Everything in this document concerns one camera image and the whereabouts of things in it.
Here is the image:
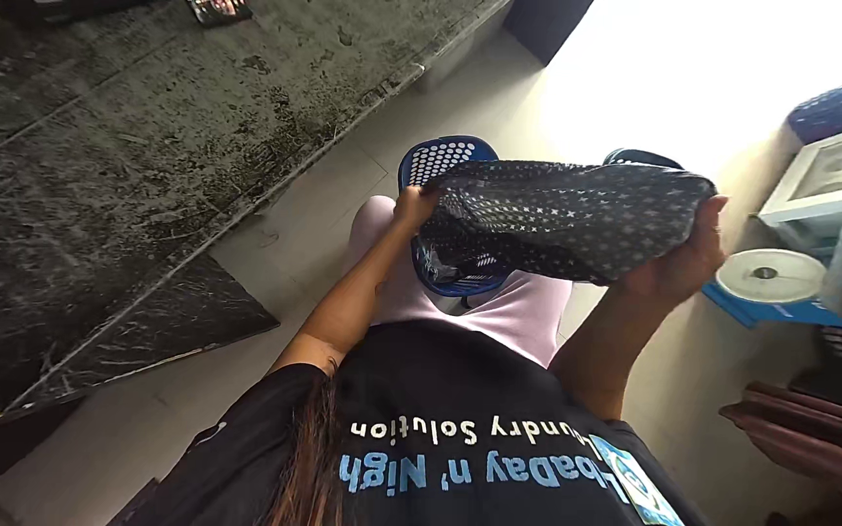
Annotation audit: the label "person's left hand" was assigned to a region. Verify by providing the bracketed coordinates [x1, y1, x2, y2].
[393, 185, 440, 236]

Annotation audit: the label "person's right hand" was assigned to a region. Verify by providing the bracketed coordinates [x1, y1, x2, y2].
[617, 194, 729, 305]

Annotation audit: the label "dark star-print cloth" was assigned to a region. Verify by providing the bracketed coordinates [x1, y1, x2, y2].
[418, 159, 717, 286]

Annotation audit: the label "person's left forearm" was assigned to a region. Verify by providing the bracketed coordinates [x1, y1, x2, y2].
[269, 219, 415, 376]

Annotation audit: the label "person's right forearm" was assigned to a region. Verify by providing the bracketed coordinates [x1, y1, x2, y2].
[549, 281, 678, 422]

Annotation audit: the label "blue plastic basket, round holes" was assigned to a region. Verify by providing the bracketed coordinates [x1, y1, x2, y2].
[398, 135, 513, 298]

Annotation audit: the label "white round lid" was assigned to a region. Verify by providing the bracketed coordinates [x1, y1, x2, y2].
[715, 248, 828, 304]

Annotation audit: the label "pile of dark clothes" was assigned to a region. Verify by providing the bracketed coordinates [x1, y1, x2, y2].
[417, 237, 508, 287]

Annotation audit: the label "white framed drawer cabinet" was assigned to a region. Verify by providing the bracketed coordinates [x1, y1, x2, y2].
[758, 117, 842, 253]

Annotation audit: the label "dark blue rounded object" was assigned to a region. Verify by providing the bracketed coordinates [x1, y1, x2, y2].
[603, 148, 685, 171]

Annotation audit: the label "light blue flat box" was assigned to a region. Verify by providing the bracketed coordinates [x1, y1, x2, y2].
[702, 282, 842, 330]

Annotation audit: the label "person's legs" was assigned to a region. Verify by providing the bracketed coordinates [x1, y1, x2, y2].
[346, 194, 574, 369]

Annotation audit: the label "person's body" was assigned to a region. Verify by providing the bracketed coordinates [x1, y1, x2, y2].
[107, 320, 707, 526]

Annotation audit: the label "dark blue pillar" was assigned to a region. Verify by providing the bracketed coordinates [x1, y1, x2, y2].
[503, 0, 595, 67]

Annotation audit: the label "black marbled table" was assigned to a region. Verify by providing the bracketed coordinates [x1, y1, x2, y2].
[0, 0, 513, 443]

